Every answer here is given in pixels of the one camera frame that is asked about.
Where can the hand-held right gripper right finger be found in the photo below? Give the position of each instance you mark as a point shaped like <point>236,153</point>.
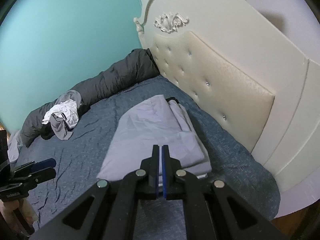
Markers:
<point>165,172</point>

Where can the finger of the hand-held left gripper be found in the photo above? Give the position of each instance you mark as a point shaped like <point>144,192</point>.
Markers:
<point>42,163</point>
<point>42,176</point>

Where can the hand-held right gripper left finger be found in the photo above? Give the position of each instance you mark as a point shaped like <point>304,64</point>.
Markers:
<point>155,172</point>

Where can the grey jacket with black trim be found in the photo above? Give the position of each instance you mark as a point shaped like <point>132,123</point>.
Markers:
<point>150,130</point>

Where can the black and white clothes pile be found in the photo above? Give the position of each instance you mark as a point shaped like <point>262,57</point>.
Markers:
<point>62,110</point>

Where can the person's left hand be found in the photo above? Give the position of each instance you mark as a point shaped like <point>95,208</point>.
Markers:
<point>28,212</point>

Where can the light grey blanket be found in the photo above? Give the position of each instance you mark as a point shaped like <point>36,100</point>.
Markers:
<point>15,145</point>

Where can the folded white garment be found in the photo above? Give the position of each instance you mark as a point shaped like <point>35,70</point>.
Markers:
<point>202,175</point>

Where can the grey ribbed knit garment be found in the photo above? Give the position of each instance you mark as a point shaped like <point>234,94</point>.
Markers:
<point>60,128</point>

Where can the dark grey rolled duvet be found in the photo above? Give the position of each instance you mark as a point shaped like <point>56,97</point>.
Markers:
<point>112,80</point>

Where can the cream tufted headboard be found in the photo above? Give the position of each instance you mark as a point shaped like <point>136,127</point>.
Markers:
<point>225,67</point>

